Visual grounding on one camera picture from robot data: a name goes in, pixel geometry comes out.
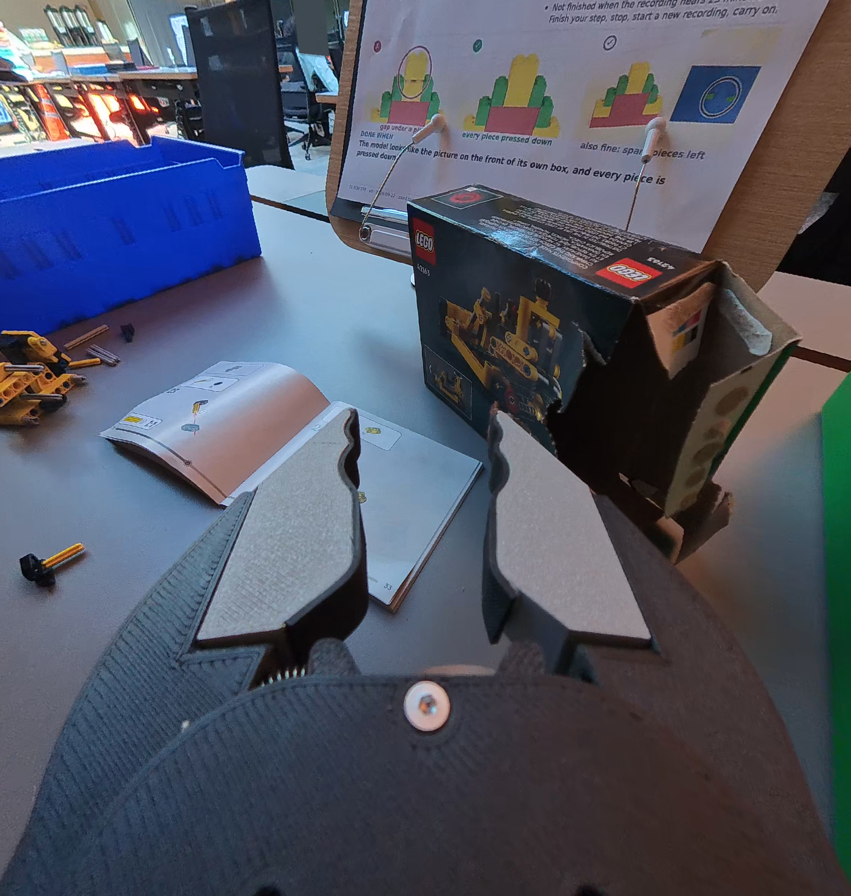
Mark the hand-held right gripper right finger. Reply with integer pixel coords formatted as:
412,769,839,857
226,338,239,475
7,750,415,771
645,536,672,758
481,409,654,676

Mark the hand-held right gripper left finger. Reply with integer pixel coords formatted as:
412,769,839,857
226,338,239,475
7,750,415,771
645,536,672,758
195,408,369,648

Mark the blue plastic bin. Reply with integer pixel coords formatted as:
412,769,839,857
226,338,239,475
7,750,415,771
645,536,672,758
0,135,262,336

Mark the lego instruction booklet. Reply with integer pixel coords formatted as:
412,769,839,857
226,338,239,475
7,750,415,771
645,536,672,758
100,360,484,613

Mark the black yellow lego axle piece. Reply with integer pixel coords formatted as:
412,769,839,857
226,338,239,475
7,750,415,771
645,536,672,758
20,542,87,588

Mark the lego set cardboard box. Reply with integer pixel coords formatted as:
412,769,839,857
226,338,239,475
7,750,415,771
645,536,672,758
406,183,804,561

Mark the yellow black lego model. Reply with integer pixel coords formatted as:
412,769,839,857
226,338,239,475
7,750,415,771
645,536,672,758
0,329,103,428

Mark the instruction sheet on clipboard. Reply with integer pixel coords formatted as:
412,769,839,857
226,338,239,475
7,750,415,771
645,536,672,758
325,0,851,291

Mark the printed instruction sheet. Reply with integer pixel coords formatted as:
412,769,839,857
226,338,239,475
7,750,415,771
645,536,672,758
331,0,829,254

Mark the black office chair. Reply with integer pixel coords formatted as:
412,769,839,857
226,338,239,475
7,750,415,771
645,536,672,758
185,0,295,169

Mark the shelf with colourful items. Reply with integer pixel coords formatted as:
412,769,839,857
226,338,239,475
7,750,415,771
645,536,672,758
0,3,188,144

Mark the metal wire page holder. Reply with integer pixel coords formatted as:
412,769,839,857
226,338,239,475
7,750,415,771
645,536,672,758
625,118,668,232
359,112,447,242

